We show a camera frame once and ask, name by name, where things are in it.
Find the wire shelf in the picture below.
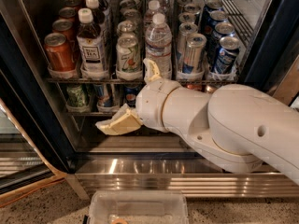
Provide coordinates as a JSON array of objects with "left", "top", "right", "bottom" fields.
[
  {"left": 46, "top": 77, "right": 236, "bottom": 85},
  {"left": 64, "top": 109, "right": 116, "bottom": 117}
]

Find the front clear water bottle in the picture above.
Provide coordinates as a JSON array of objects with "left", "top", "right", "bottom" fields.
[{"left": 145, "top": 13, "right": 172, "bottom": 78}]

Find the green can lower shelf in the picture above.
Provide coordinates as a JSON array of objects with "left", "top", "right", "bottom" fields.
[{"left": 66, "top": 84, "right": 89, "bottom": 107}]

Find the open fridge glass door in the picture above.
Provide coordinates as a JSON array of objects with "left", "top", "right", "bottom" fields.
[{"left": 0, "top": 71, "right": 66, "bottom": 206}]

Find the clear plastic bin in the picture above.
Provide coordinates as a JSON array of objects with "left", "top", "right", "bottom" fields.
[{"left": 86, "top": 190, "right": 189, "bottom": 224}]

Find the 7up can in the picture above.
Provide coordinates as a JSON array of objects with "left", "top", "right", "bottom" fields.
[
  {"left": 117, "top": 20, "right": 138, "bottom": 36},
  {"left": 116, "top": 35, "right": 141, "bottom": 73}
]

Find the front orange soda can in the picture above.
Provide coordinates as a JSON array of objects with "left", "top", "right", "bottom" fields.
[{"left": 44, "top": 33, "right": 76, "bottom": 72}]

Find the front silver energy drink can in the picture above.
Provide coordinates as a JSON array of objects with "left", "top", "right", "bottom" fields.
[{"left": 182, "top": 33, "right": 206, "bottom": 74}]

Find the pepsi can lower shelf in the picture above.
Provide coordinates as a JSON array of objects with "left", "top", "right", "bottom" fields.
[{"left": 124, "top": 85, "right": 141, "bottom": 107}]

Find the lower wire shelf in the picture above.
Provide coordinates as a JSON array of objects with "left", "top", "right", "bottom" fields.
[{"left": 64, "top": 109, "right": 116, "bottom": 117}]

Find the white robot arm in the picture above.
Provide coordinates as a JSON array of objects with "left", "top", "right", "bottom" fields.
[{"left": 96, "top": 59, "right": 299, "bottom": 184}]

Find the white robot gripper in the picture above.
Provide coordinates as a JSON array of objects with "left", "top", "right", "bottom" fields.
[{"left": 95, "top": 58, "right": 180, "bottom": 135}]

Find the front tea bottle white cap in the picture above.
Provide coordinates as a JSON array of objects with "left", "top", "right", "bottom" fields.
[{"left": 77, "top": 8, "right": 107, "bottom": 72}]

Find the blue pepsi can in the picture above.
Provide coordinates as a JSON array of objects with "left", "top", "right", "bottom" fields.
[
  {"left": 204, "top": 10, "right": 228, "bottom": 35},
  {"left": 207, "top": 22, "right": 235, "bottom": 63},
  {"left": 211, "top": 36, "right": 239, "bottom": 75}
]

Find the orange soda can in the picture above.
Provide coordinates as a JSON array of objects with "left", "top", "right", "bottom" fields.
[
  {"left": 44, "top": 33, "right": 76, "bottom": 72},
  {"left": 58, "top": 7, "right": 77, "bottom": 22},
  {"left": 52, "top": 19, "right": 76, "bottom": 42}
]

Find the right fridge sliding door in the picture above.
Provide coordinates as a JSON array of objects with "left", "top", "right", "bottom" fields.
[{"left": 273, "top": 55, "right": 299, "bottom": 105}]

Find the blue can lower shelf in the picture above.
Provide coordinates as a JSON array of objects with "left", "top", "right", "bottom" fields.
[{"left": 93, "top": 84, "right": 113, "bottom": 107}]

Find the gold can lower shelf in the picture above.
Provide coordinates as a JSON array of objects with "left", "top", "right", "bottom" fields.
[{"left": 205, "top": 85, "right": 219, "bottom": 93}]

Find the front blue pepsi can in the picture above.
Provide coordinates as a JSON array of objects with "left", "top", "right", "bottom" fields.
[{"left": 211, "top": 36, "right": 239, "bottom": 75}]

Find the top wire shelf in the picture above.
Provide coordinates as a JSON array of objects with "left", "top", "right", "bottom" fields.
[{"left": 46, "top": 77, "right": 236, "bottom": 85}]

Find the red coca-cola can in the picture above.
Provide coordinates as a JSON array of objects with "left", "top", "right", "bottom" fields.
[{"left": 186, "top": 84, "right": 203, "bottom": 91}]

